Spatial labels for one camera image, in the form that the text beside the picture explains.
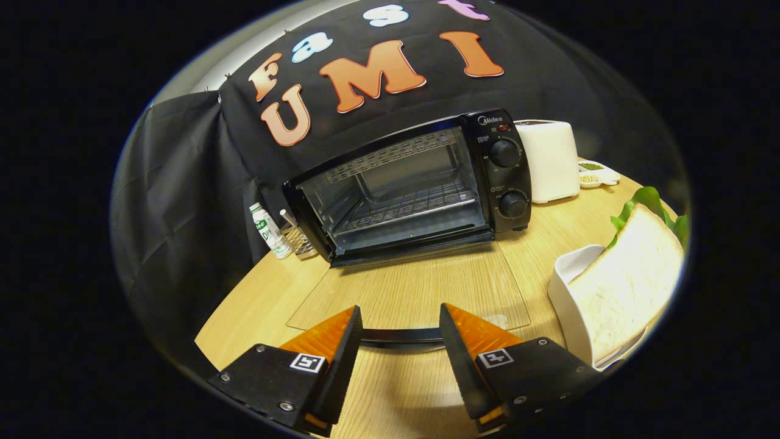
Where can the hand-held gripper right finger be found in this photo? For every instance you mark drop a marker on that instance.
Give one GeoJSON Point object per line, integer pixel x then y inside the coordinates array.
{"type": "Point", "coordinates": [460, 366]}

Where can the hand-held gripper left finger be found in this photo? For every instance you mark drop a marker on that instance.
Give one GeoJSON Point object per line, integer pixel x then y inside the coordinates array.
{"type": "Point", "coordinates": [344, 366]}

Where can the white bread slice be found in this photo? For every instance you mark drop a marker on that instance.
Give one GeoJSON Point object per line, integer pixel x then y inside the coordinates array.
{"type": "Point", "coordinates": [634, 292]}

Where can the black toaster oven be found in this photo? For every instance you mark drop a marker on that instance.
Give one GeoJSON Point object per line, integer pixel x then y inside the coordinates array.
{"type": "Point", "coordinates": [509, 177]}

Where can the white plastic food holder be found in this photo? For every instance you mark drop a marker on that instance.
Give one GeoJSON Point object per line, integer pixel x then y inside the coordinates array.
{"type": "Point", "coordinates": [567, 299]}

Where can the white pop-up toaster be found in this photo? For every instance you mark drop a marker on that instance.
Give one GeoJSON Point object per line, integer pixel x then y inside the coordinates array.
{"type": "Point", "coordinates": [548, 161]}

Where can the white bottle green label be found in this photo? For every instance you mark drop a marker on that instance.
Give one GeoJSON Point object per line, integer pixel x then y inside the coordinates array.
{"type": "Point", "coordinates": [268, 231]}

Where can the white divided bean dish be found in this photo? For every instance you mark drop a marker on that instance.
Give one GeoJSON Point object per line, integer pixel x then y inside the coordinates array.
{"type": "Point", "coordinates": [600, 174]}

